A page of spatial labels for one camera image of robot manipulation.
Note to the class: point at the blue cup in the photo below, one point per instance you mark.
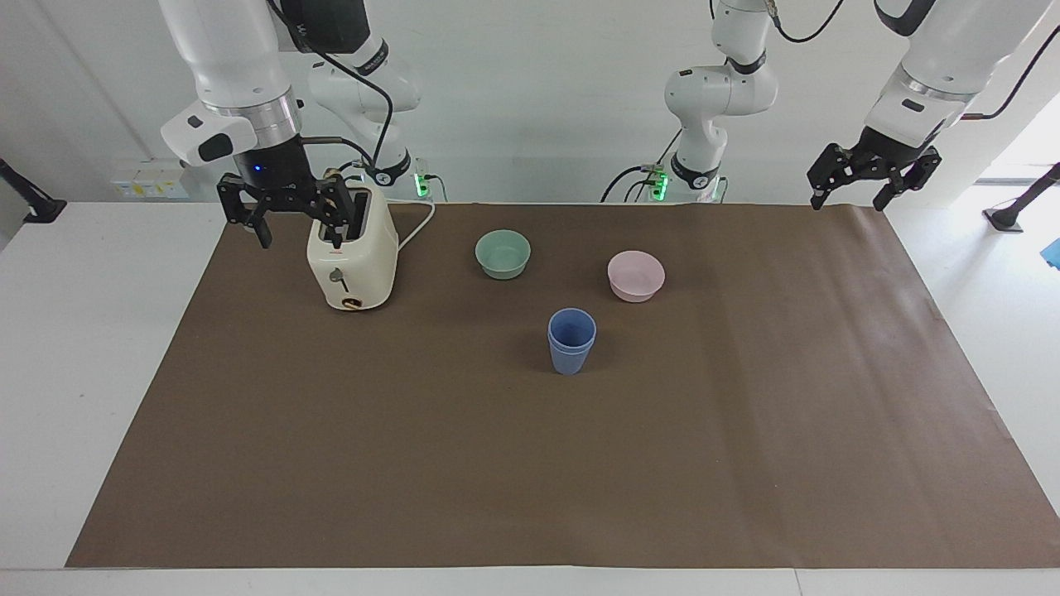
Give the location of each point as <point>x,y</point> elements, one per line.
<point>570,361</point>
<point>571,328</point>

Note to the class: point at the green bowl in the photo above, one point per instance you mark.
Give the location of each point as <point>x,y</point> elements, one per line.
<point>503,255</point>

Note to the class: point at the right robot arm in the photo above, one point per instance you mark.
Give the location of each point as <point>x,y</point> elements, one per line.
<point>228,58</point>

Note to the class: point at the blue object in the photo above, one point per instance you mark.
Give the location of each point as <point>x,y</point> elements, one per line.
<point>1054,253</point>

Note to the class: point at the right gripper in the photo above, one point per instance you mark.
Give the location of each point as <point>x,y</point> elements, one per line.
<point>273,165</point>

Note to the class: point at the pink bowl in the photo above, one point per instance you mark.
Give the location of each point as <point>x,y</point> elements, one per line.
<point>635,278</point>

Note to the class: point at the cream toaster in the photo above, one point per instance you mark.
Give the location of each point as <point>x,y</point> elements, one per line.
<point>352,257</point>

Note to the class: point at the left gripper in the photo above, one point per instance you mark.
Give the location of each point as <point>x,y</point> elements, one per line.
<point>890,146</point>

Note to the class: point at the black stand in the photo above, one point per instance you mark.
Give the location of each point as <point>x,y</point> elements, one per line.
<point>33,203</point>
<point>1014,211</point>

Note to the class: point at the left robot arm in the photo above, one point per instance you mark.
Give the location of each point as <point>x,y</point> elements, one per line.
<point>936,58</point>

